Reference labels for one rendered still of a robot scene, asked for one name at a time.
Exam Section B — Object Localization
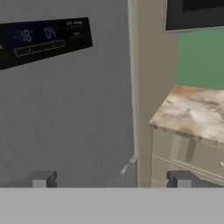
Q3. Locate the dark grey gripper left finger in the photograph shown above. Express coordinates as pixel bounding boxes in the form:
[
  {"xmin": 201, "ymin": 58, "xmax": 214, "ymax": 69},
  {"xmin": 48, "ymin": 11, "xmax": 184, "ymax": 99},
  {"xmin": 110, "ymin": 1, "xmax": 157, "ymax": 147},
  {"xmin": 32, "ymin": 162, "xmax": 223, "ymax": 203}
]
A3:
[{"xmin": 13, "ymin": 170, "xmax": 59, "ymax": 188}]

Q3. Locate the cream cupboard door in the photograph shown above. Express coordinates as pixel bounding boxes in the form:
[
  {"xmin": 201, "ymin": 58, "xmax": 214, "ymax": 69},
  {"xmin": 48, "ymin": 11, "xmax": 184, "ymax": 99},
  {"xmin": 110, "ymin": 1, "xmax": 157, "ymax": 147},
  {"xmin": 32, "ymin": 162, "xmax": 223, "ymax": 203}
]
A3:
[{"xmin": 150, "ymin": 155, "xmax": 224, "ymax": 188}]

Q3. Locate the grey fridge door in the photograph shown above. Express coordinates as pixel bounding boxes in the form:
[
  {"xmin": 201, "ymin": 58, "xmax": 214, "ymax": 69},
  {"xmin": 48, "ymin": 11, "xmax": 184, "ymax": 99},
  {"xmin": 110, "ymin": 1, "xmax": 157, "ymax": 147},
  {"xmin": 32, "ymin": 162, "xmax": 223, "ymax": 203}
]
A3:
[{"xmin": 0, "ymin": 0, "xmax": 138, "ymax": 188}]

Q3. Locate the cream drawer front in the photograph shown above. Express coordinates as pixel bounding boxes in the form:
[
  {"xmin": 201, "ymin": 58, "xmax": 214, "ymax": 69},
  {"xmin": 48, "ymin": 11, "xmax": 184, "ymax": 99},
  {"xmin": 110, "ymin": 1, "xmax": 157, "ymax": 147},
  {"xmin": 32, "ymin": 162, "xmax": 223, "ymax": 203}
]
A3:
[{"xmin": 150, "ymin": 129, "xmax": 224, "ymax": 178}]

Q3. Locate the beige fridge housing panel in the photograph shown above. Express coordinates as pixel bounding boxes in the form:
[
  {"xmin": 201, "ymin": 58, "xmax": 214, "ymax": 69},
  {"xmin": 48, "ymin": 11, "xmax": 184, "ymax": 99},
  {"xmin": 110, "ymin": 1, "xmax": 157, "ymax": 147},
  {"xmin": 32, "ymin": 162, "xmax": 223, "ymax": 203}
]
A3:
[{"xmin": 127, "ymin": 0, "xmax": 181, "ymax": 188}]

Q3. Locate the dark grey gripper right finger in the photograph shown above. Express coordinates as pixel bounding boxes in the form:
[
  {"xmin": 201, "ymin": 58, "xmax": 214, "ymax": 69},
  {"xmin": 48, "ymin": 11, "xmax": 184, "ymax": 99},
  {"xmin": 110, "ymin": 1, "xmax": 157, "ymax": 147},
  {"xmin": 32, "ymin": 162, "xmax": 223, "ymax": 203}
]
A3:
[{"xmin": 166, "ymin": 170, "xmax": 211, "ymax": 188}]

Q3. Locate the black microwave oven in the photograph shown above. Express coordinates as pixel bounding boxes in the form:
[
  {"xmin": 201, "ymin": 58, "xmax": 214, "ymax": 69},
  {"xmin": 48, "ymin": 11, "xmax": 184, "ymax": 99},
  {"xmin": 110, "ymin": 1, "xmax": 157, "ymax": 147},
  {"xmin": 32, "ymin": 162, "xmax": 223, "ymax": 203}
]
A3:
[{"xmin": 163, "ymin": 0, "xmax": 224, "ymax": 33}]

